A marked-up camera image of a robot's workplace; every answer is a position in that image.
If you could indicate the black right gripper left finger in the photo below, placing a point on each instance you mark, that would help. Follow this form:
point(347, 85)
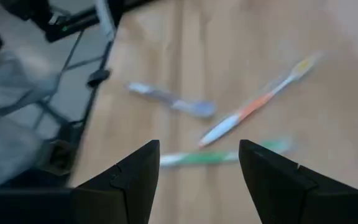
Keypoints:
point(129, 186)

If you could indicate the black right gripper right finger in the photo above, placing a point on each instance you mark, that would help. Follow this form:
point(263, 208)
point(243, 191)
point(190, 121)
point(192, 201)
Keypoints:
point(278, 186)

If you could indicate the green toothbrush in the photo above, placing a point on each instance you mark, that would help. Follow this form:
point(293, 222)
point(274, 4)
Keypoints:
point(204, 158)

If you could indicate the orange toothbrush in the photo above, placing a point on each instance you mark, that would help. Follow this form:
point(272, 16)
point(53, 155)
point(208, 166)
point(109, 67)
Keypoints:
point(250, 107)

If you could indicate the purple toothbrush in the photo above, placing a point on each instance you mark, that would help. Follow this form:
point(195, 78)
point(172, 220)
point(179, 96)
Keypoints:
point(172, 99)

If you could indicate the black table clamp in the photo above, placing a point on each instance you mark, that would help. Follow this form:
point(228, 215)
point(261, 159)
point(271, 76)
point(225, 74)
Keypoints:
point(98, 76)

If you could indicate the black camera bracket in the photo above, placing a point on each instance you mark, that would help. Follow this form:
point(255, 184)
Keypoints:
point(54, 155)

